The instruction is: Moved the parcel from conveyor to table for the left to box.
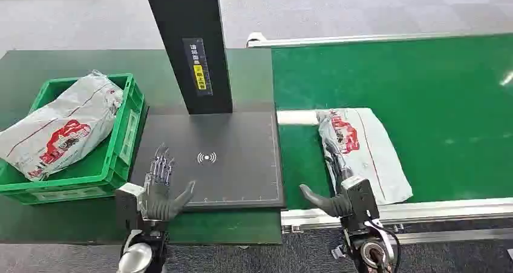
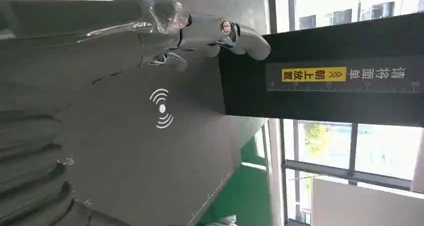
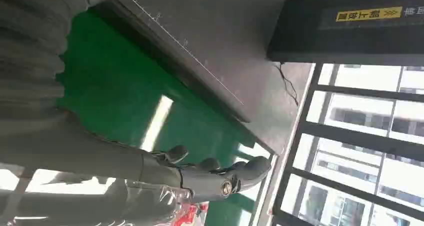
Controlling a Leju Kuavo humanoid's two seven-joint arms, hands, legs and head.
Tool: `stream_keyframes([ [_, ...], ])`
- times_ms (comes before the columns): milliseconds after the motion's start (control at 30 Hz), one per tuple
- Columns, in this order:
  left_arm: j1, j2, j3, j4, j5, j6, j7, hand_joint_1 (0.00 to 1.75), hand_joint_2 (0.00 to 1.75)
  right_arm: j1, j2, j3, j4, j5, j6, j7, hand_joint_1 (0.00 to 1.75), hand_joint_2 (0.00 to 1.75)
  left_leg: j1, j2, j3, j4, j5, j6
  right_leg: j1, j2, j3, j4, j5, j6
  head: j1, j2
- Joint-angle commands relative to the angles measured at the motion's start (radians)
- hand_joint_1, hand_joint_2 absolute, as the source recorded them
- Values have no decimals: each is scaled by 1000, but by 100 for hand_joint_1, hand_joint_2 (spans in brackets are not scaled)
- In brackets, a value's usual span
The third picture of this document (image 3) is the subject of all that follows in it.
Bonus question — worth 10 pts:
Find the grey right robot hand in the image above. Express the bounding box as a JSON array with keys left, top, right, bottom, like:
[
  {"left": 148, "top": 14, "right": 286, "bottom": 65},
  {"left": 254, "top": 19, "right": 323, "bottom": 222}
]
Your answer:
[{"left": 0, "top": 113, "right": 273, "bottom": 203}]

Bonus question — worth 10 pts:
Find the ribbed grey right arm sleeve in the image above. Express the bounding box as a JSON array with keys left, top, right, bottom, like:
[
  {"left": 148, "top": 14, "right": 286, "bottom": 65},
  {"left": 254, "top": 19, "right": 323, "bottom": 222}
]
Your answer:
[{"left": 0, "top": 0, "right": 90, "bottom": 136}]

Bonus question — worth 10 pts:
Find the black box with yellow label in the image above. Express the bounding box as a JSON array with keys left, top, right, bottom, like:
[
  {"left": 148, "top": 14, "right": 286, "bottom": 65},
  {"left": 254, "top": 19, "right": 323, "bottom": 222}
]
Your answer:
[{"left": 266, "top": 0, "right": 424, "bottom": 67}]

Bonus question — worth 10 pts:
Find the yellow label sticker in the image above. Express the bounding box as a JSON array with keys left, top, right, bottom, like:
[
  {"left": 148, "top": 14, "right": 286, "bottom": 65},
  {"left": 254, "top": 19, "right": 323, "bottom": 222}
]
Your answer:
[{"left": 335, "top": 6, "right": 404, "bottom": 23}]

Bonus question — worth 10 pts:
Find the dark window frame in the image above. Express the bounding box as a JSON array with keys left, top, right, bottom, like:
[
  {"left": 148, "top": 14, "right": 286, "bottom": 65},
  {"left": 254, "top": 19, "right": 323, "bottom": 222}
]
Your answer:
[{"left": 270, "top": 63, "right": 424, "bottom": 226}]

